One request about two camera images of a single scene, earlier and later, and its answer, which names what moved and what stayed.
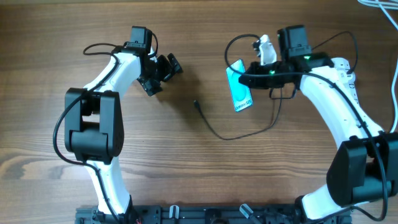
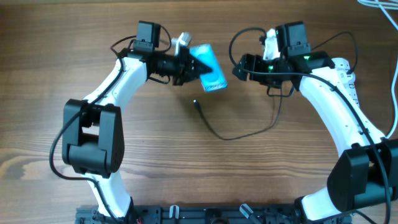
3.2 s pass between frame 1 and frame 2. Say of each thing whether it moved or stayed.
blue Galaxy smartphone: moved
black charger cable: stayed
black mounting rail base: stayed
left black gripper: moved
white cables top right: stayed
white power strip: stayed
